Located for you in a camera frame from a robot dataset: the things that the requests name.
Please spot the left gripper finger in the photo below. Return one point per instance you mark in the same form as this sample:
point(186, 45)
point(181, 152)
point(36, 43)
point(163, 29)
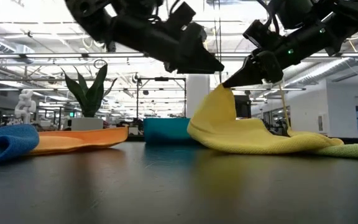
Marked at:
point(202, 60)

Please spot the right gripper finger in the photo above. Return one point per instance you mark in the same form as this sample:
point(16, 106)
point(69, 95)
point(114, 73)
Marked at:
point(245, 74)

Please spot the yellow microfiber towel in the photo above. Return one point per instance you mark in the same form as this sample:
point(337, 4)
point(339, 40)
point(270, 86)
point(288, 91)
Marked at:
point(228, 130)

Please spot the orange microfiber towel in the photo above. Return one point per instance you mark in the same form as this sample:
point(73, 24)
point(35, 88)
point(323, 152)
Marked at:
point(82, 140)

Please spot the blue microfiber towel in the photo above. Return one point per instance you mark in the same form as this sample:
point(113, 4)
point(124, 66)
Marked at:
point(5, 143)

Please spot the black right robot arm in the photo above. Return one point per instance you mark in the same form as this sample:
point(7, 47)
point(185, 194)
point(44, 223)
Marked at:
point(322, 31)

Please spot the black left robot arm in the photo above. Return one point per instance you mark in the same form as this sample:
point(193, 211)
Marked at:
point(129, 31)

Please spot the black monitor screen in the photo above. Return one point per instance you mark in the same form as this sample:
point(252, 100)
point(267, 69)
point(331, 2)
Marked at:
point(243, 107)

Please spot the white building column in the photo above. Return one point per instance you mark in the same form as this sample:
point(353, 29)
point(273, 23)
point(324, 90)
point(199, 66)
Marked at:
point(197, 96)

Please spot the teal plastic bin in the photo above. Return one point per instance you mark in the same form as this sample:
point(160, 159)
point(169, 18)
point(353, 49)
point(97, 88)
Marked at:
point(166, 130)

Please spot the potted plant in white pot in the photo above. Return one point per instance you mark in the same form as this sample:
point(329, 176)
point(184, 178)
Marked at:
point(89, 99)

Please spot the white humanoid figure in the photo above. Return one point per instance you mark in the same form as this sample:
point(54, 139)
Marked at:
point(26, 107)

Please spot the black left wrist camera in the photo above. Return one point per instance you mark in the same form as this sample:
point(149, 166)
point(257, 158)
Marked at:
point(182, 15)

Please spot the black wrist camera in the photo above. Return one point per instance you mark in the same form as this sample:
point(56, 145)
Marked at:
point(182, 15)
point(259, 35)

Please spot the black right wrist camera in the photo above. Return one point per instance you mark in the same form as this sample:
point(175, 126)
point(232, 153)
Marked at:
point(259, 35)

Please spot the silver ventilation duct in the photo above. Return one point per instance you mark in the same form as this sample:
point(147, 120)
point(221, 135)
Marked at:
point(328, 70)

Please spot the white wall box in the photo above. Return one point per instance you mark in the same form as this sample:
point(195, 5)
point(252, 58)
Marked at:
point(323, 123)

